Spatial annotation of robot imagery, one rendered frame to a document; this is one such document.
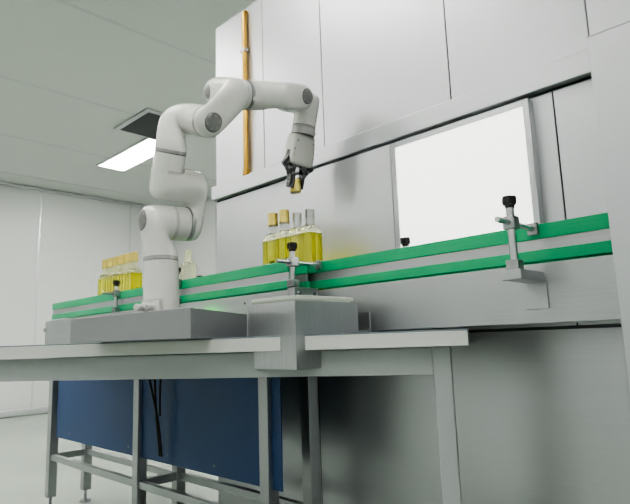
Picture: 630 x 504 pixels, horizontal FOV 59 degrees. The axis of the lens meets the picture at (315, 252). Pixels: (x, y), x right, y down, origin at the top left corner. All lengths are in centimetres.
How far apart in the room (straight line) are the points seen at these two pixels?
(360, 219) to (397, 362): 61
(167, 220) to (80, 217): 630
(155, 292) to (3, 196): 613
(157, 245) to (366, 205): 65
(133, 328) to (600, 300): 99
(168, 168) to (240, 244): 77
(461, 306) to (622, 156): 49
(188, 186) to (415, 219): 65
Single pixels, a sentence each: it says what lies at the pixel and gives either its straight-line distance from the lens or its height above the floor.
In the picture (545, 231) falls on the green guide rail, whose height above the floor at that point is 95.
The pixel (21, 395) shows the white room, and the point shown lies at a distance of 746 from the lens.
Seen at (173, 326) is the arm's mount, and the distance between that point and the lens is 130.
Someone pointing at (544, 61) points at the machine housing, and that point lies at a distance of 159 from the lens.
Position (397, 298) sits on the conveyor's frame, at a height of 83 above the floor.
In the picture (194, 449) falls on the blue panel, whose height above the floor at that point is 40.
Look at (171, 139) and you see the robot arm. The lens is 155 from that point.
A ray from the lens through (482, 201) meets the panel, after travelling 153.
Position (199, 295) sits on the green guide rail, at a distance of 193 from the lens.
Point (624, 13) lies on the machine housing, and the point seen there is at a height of 126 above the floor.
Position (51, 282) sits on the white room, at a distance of 758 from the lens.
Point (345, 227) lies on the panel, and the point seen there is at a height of 109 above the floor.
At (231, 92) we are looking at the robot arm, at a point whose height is 140.
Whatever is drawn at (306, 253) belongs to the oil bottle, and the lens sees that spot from 169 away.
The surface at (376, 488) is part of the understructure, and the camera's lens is 180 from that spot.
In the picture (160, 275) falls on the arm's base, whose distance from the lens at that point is 153.
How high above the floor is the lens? 73
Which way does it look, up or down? 9 degrees up
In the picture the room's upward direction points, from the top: 2 degrees counter-clockwise
